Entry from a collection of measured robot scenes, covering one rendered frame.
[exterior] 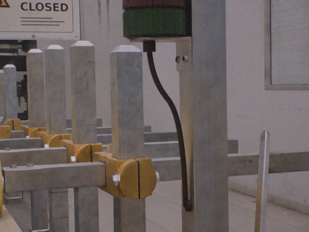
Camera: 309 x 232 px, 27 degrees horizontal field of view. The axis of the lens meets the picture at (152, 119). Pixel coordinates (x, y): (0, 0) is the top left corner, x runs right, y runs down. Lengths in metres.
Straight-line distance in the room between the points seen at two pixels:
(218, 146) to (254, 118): 5.48
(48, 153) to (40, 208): 0.49
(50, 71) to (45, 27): 1.57
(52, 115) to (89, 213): 0.30
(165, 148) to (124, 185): 0.37
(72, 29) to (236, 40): 3.66
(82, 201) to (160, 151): 0.18
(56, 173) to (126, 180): 0.10
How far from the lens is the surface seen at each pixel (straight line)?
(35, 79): 1.57
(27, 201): 2.93
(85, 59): 1.08
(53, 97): 1.33
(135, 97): 0.84
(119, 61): 0.84
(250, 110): 6.16
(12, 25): 2.87
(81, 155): 1.06
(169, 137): 1.44
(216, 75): 0.61
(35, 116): 1.57
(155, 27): 0.58
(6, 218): 0.85
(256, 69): 6.04
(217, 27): 0.61
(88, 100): 1.08
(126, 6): 0.60
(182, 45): 0.62
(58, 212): 1.35
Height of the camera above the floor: 1.07
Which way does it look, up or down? 3 degrees down
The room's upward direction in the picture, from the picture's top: 1 degrees counter-clockwise
